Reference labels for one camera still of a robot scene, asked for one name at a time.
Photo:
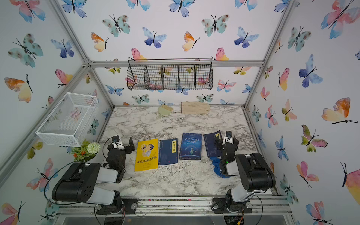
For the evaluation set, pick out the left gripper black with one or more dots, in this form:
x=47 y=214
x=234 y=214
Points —
x=123 y=147

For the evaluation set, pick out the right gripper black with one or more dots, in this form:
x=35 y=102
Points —
x=228 y=141

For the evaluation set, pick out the blue microfiber cloth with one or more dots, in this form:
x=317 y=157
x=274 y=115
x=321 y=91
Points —
x=216 y=163

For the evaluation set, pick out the blue Little Prince book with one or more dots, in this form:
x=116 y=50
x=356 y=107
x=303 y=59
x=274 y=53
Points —
x=191 y=146

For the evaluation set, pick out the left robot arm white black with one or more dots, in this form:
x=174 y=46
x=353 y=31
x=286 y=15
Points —
x=79 y=182

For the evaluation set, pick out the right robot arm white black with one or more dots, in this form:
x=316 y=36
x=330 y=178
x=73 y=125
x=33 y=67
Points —
x=256 y=177

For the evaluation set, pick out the navy yellow-label book right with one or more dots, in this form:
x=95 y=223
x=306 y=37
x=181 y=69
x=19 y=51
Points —
x=211 y=144

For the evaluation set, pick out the yellow cover book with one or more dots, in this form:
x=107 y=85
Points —
x=146 y=155

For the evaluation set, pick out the dark blue yellow-label book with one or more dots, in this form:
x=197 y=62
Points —
x=168 y=152

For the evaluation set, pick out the potted flowers white pot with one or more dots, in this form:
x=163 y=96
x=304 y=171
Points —
x=86 y=152

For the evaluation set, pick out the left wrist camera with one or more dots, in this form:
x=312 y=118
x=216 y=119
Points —
x=115 y=139

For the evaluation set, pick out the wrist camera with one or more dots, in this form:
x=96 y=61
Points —
x=115 y=139
x=228 y=134

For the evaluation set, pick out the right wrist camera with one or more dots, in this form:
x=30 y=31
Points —
x=228 y=134

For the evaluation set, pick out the white mesh wall basket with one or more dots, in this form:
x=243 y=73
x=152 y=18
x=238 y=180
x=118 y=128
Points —
x=69 y=121

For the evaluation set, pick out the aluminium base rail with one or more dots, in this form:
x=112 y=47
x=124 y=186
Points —
x=151 y=206

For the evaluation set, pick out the black wire wall basket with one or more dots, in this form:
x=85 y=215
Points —
x=170 y=74

